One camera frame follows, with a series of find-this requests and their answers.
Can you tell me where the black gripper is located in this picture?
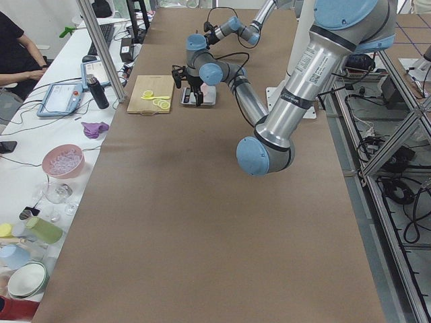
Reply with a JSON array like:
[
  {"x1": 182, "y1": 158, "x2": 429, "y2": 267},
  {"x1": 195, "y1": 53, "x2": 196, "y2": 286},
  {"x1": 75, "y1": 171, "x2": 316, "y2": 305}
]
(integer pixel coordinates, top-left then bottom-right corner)
[
  {"x1": 171, "y1": 65, "x2": 204, "y2": 107},
  {"x1": 203, "y1": 21, "x2": 219, "y2": 46}
]

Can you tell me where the pink plastic cup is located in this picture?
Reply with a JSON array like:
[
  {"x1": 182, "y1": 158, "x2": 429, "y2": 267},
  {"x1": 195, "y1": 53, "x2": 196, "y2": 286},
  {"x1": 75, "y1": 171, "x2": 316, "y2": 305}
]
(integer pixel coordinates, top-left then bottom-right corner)
[{"x1": 200, "y1": 83, "x2": 210, "y2": 96}]

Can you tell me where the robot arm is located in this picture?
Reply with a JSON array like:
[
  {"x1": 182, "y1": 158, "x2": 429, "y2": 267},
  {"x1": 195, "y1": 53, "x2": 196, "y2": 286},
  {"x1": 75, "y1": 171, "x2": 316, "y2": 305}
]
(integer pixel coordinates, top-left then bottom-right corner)
[
  {"x1": 172, "y1": 1, "x2": 397, "y2": 176},
  {"x1": 203, "y1": 0, "x2": 292, "y2": 49}
]

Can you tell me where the digital kitchen scale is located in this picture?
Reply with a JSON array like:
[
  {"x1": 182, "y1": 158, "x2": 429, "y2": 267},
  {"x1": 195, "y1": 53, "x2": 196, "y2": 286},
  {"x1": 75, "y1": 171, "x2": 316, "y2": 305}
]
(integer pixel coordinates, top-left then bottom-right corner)
[{"x1": 180, "y1": 87, "x2": 218, "y2": 108}]

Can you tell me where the yellow cup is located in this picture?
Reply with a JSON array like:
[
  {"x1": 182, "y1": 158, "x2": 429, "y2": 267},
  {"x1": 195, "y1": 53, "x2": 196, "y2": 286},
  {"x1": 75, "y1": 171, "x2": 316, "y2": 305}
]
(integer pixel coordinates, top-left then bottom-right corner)
[{"x1": 0, "y1": 223, "x2": 13, "y2": 238}]

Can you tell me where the light blue cup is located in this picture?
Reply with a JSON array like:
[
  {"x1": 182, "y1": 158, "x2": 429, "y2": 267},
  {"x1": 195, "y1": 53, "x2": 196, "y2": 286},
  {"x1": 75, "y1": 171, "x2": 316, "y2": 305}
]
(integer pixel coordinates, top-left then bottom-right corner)
[{"x1": 1, "y1": 244, "x2": 31, "y2": 270}]

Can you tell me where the wooden cutting board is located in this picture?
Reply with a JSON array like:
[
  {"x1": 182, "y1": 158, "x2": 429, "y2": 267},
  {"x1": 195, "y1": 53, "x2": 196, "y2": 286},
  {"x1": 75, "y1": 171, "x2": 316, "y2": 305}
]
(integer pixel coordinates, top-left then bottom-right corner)
[{"x1": 127, "y1": 75, "x2": 174, "y2": 115}]

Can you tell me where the lemon slice by knife tip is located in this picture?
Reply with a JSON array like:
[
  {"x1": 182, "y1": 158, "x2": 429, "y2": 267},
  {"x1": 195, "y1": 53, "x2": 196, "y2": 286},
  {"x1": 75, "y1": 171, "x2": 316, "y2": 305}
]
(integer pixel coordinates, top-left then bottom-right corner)
[{"x1": 142, "y1": 90, "x2": 154, "y2": 98}]

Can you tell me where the yellow plastic knife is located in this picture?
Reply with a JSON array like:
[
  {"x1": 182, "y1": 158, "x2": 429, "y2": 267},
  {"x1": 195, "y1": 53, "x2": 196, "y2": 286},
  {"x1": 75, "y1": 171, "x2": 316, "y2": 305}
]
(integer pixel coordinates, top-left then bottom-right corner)
[{"x1": 141, "y1": 96, "x2": 170, "y2": 100}]

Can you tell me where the black water bottle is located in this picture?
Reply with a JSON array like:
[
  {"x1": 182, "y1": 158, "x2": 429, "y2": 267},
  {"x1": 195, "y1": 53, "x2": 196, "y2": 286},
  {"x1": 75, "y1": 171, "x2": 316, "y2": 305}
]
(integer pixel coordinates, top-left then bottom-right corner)
[{"x1": 86, "y1": 74, "x2": 109, "y2": 110}]

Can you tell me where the teach pendant far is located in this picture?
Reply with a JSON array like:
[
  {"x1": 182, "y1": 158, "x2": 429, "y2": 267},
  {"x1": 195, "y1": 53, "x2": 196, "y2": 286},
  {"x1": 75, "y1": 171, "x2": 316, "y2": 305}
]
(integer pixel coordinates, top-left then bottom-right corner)
[{"x1": 81, "y1": 60, "x2": 110, "y2": 91}]

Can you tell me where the teach pendant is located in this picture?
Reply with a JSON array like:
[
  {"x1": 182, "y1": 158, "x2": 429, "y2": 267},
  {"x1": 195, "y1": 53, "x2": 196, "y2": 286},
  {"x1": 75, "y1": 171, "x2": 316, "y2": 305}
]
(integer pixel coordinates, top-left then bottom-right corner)
[
  {"x1": 81, "y1": 60, "x2": 110, "y2": 91},
  {"x1": 36, "y1": 83, "x2": 83, "y2": 118}
]

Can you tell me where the purple cloth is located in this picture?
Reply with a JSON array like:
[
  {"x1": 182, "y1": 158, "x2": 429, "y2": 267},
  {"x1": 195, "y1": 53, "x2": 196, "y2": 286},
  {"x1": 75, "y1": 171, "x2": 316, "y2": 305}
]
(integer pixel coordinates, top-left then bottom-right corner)
[{"x1": 81, "y1": 122, "x2": 109, "y2": 139}]

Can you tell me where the teach pendant near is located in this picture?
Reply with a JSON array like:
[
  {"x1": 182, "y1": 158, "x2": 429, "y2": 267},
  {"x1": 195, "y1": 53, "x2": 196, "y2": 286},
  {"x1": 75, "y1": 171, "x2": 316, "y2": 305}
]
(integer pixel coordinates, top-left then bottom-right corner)
[{"x1": 36, "y1": 83, "x2": 83, "y2": 118}]

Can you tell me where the pink bowl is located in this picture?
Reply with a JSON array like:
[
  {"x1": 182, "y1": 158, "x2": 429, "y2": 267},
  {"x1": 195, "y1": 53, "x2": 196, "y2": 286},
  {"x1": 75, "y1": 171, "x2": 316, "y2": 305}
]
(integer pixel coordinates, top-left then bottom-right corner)
[{"x1": 42, "y1": 144, "x2": 85, "y2": 179}]

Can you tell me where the seated person black shirt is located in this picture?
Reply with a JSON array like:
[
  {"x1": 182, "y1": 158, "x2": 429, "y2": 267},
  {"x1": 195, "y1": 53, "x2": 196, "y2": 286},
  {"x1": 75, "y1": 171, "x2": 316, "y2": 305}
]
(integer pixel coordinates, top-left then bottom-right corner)
[{"x1": 1, "y1": 12, "x2": 48, "y2": 100}]

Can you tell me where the clear glass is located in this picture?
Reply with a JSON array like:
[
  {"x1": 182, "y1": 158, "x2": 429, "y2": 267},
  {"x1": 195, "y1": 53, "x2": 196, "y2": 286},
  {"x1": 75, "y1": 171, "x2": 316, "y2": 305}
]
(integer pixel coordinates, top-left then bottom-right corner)
[{"x1": 43, "y1": 183, "x2": 73, "y2": 204}]

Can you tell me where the green bottle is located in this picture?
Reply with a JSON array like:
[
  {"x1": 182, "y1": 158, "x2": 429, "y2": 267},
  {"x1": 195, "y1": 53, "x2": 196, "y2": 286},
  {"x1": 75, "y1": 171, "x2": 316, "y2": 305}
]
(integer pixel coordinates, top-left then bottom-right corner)
[{"x1": 25, "y1": 217, "x2": 63, "y2": 244}]

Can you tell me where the white green rimmed bowl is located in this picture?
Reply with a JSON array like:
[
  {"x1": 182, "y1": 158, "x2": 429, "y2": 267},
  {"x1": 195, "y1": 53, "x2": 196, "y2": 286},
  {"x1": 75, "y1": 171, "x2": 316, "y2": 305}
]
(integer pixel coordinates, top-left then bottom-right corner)
[{"x1": 7, "y1": 262, "x2": 49, "y2": 299}]

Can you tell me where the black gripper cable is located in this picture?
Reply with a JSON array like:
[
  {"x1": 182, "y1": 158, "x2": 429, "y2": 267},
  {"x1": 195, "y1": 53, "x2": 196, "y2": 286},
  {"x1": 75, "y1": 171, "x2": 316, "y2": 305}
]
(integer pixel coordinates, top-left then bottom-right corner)
[{"x1": 210, "y1": 52, "x2": 257, "y2": 131}]

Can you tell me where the lemon slice near handle end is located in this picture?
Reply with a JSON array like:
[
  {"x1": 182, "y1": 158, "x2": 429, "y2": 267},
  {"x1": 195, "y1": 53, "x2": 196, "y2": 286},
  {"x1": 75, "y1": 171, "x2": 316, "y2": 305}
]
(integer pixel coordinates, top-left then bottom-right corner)
[{"x1": 160, "y1": 102, "x2": 170, "y2": 110}]

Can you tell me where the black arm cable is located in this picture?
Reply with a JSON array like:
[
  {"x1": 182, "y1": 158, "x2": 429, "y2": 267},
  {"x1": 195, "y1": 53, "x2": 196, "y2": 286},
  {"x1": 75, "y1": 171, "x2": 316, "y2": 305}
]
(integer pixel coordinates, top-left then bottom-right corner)
[{"x1": 205, "y1": 6, "x2": 252, "y2": 50}]

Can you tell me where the aluminium frame post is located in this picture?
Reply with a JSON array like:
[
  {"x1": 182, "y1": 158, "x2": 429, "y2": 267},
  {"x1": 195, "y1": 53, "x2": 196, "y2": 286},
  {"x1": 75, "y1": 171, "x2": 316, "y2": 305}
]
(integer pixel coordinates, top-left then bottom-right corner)
[{"x1": 76, "y1": 0, "x2": 126, "y2": 103}]

